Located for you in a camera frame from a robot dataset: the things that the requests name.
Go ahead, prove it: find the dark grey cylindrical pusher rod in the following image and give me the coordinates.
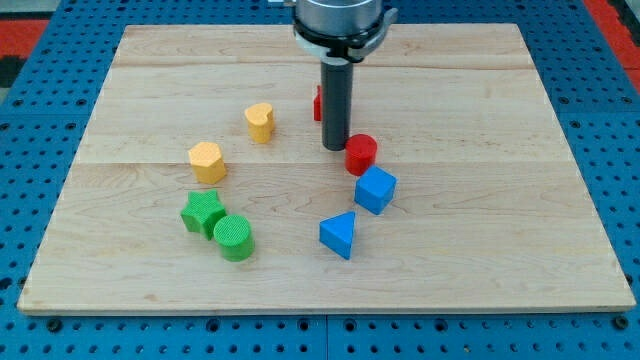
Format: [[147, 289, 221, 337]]
[[321, 62, 353, 151]]

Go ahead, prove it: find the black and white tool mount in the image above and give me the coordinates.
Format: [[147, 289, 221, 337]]
[[292, 6, 398, 64]]

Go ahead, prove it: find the red star block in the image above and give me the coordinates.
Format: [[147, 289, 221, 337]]
[[313, 85, 322, 122]]

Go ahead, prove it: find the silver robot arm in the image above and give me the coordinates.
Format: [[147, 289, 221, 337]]
[[293, 0, 398, 151]]

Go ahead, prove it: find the yellow heart block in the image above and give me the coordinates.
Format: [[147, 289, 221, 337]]
[[244, 103, 275, 144]]

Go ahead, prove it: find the green star block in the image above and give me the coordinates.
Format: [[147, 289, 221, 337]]
[[180, 189, 227, 240]]

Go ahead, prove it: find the red cylinder block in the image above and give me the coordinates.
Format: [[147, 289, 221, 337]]
[[345, 134, 378, 176]]

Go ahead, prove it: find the blue cube block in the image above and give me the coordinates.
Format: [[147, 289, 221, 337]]
[[354, 166, 397, 215]]

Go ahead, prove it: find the blue triangle block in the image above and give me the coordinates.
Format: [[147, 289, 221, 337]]
[[319, 211, 356, 260]]

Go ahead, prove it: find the yellow hexagon block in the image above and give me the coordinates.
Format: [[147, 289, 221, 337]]
[[188, 142, 227, 184]]

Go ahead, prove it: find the light wooden board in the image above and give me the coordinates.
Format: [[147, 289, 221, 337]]
[[17, 24, 636, 316]]

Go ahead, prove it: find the green cylinder block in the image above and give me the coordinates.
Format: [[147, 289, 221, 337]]
[[214, 214, 255, 262]]

